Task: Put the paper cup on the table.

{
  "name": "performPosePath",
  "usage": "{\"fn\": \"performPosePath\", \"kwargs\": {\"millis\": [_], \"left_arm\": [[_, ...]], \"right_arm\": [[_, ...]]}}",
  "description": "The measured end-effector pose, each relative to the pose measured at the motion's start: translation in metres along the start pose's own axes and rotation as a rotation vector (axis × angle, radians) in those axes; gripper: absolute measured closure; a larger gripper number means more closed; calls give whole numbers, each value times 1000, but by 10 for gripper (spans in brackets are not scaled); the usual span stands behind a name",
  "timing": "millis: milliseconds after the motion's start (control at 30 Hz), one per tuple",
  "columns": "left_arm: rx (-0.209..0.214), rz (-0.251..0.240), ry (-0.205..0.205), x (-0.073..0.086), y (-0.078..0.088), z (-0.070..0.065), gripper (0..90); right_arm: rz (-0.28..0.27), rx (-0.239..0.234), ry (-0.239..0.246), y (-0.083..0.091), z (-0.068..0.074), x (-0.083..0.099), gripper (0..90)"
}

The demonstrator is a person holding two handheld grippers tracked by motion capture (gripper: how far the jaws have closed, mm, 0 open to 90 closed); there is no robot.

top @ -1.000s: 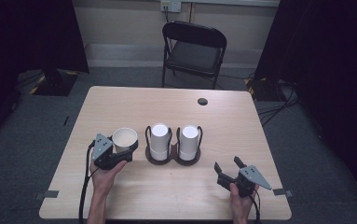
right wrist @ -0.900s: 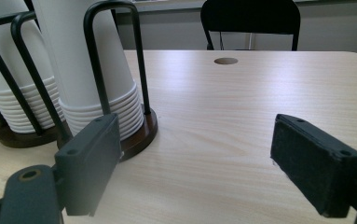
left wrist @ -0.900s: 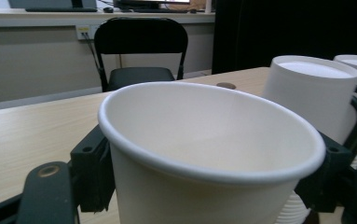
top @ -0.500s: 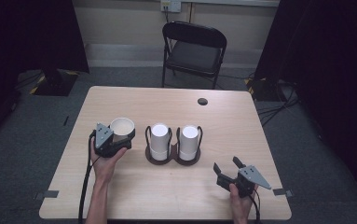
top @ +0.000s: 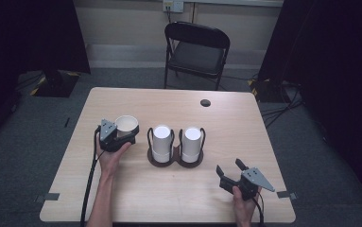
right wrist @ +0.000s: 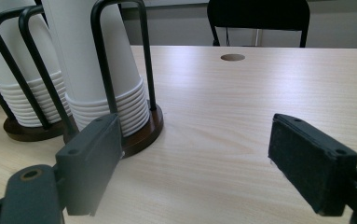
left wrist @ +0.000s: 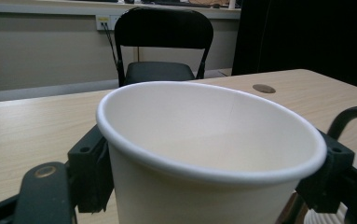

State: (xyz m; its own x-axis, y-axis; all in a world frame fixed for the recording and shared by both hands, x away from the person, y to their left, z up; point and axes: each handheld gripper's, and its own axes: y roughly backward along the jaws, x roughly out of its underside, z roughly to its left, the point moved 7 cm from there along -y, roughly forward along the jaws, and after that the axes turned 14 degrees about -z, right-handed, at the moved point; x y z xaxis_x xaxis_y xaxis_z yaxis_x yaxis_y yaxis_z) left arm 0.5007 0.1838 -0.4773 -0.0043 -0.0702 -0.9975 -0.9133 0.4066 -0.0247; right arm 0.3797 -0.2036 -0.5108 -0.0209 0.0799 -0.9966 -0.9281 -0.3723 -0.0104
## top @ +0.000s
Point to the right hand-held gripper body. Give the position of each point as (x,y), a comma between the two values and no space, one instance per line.
(252,183)

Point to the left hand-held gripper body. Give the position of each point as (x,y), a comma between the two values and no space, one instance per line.
(111,138)

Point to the single white paper cup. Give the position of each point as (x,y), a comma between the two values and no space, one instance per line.
(126,123)

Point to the stack of white paper cups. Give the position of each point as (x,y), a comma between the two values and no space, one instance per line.
(162,142)
(192,142)

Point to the dark brown double cup holder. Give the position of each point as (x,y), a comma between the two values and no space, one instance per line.
(176,157)

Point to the person's left hand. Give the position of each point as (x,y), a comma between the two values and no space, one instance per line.
(112,160)

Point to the person's right hand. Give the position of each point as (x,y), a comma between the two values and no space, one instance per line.
(244,209)

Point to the grey tape strip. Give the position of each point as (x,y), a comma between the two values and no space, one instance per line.
(286,195)
(48,197)

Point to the black round table grommet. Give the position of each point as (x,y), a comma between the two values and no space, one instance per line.
(205,102)

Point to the black stand base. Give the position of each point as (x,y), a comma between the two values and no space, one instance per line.
(55,83)
(268,90)

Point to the black folding chair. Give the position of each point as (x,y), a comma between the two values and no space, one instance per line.
(197,55)

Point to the black curtain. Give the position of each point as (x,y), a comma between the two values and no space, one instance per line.
(333,63)
(27,38)

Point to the white wall power outlet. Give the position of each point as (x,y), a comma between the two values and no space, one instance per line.
(173,5)

